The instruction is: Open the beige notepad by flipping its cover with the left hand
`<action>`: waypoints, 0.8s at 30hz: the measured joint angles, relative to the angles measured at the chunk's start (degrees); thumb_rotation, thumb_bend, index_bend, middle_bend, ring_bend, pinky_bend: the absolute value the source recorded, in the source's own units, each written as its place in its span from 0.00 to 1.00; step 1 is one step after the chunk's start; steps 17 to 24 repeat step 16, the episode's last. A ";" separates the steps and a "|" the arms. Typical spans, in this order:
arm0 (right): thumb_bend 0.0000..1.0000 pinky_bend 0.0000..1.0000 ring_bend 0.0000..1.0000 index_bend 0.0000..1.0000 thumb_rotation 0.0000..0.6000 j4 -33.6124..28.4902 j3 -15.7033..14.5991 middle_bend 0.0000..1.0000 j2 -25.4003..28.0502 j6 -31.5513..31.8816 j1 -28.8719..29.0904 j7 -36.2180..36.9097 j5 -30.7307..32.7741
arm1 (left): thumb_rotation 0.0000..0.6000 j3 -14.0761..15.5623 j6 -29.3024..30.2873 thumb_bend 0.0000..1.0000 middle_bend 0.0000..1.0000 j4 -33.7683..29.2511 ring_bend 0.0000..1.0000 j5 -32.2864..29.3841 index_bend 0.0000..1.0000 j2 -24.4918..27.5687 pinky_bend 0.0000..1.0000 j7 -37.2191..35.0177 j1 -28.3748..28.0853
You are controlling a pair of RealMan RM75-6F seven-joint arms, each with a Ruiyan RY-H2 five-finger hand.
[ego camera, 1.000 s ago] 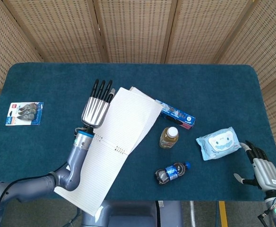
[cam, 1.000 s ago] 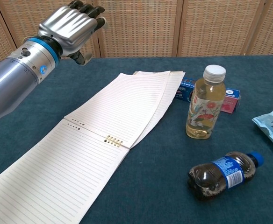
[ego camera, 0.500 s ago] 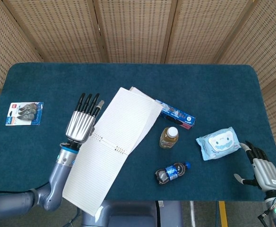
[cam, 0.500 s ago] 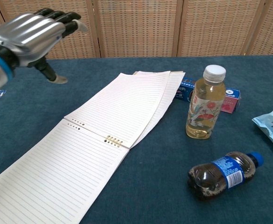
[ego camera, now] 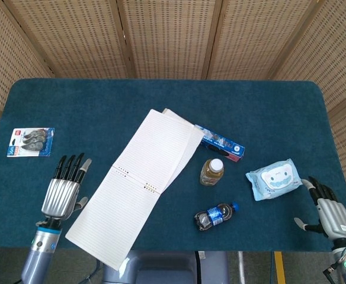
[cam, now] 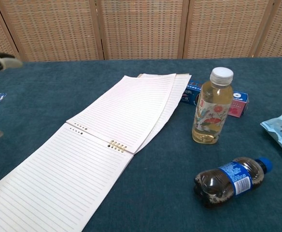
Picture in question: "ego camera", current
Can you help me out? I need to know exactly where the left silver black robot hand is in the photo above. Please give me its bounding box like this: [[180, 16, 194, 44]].
[[41, 153, 92, 221]]

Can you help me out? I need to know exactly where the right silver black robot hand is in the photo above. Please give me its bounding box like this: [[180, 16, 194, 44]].
[[293, 176, 346, 239]]

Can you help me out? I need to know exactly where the tan notebook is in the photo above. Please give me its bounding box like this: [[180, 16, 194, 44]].
[[65, 108, 205, 272]]

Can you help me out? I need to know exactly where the blister pack of clips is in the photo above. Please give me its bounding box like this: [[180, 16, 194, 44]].
[[7, 127, 55, 158]]

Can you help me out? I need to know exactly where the light blue wet wipes pack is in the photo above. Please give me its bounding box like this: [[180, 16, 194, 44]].
[[245, 158, 305, 202]]

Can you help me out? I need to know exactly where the dark blue table cloth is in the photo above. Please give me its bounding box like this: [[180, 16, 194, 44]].
[[0, 78, 346, 252]]

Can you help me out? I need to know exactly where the cola bottle blue label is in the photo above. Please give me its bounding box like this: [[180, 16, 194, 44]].
[[194, 202, 240, 233]]

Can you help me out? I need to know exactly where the blue cookie box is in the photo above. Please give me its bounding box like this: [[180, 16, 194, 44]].
[[194, 124, 246, 163]]

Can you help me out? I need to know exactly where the yellow tea bottle white cap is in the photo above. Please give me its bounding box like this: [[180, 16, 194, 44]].
[[199, 158, 225, 186]]

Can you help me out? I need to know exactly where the grey-blue robot torso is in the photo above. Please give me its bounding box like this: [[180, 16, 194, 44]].
[[101, 250, 230, 284]]

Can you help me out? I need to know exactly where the bamboo folding screen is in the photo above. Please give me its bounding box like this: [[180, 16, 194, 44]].
[[0, 0, 346, 208]]

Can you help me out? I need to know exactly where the black cable with plug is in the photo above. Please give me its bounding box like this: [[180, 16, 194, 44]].
[[322, 260, 339, 277]]

